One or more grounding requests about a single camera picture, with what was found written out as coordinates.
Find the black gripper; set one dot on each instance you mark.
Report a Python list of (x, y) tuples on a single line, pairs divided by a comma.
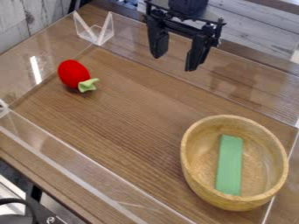
[(186, 17)]

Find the red plush strawberry toy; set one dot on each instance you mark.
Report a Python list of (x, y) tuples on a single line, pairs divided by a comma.
[(75, 76)]

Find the oval wooden bowl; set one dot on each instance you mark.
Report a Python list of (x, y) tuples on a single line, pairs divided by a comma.
[(264, 161)]

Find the green rectangular block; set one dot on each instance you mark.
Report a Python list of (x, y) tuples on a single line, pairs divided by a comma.
[(228, 175)]

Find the clear acrylic corner bracket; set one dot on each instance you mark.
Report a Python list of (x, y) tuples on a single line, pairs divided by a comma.
[(98, 35)]

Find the clear acrylic tray wall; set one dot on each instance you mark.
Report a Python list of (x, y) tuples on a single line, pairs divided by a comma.
[(102, 150)]

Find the black table leg bracket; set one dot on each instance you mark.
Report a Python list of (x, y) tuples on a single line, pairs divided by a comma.
[(44, 215)]

